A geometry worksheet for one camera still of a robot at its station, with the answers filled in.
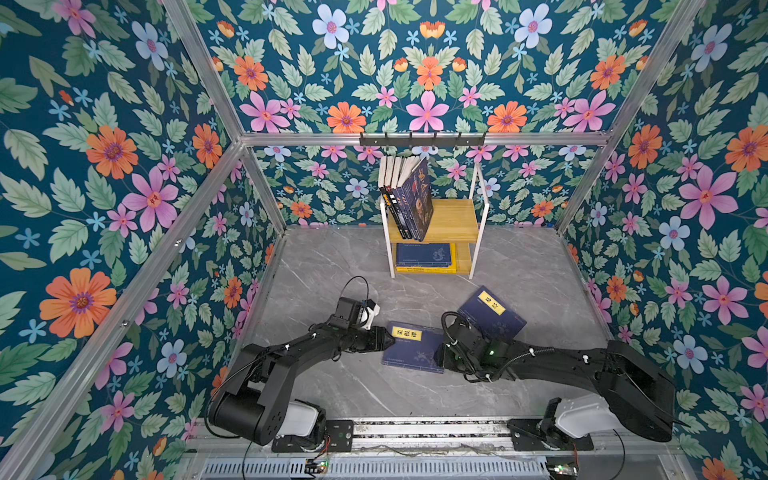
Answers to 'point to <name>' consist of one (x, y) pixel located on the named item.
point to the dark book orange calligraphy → (402, 198)
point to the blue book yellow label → (423, 255)
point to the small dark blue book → (493, 315)
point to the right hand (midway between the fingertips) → (436, 358)
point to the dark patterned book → (419, 201)
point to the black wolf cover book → (395, 199)
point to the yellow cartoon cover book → (400, 269)
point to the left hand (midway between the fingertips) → (392, 336)
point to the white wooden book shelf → (455, 220)
